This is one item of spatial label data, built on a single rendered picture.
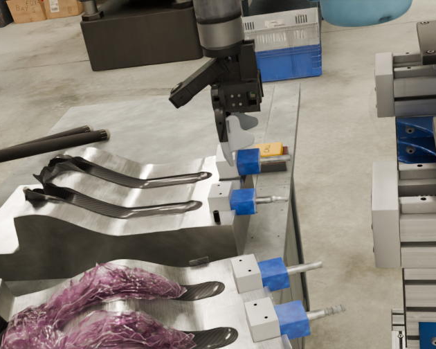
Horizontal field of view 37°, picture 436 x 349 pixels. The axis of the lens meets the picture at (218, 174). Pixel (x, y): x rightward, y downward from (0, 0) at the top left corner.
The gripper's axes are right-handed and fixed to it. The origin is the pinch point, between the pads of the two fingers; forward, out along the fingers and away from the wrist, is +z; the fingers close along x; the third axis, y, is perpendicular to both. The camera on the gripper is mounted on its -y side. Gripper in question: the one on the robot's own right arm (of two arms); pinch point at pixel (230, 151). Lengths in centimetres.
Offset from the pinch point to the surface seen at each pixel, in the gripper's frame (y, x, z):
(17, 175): -58, 26, 13
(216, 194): -1.0, -12.5, 1.8
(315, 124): 4, 225, 93
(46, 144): -50, 28, 7
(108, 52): -159, 373, 79
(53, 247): -29.7, -17.6, 6.8
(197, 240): -4.3, -17.7, 7.2
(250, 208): 4.4, -12.9, 4.7
